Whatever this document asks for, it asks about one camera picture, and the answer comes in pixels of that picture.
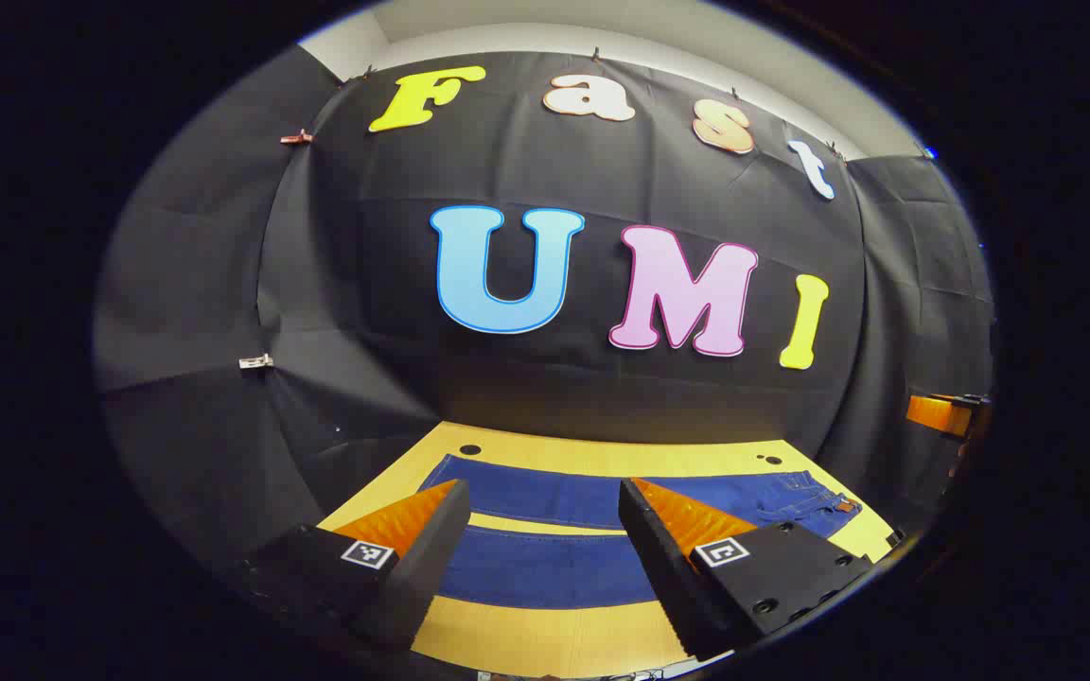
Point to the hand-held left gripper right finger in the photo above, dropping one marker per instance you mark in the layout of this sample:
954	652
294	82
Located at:
660	567

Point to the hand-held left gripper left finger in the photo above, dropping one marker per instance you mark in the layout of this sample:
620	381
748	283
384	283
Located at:
431	558

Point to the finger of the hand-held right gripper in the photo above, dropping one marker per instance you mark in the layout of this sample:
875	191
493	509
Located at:
933	414

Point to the blue denim jeans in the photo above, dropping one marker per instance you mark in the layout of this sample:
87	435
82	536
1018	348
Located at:
545	494

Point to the white clip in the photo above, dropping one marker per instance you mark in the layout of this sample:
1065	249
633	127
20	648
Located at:
255	361

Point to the red clip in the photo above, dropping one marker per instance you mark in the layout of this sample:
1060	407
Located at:
296	138

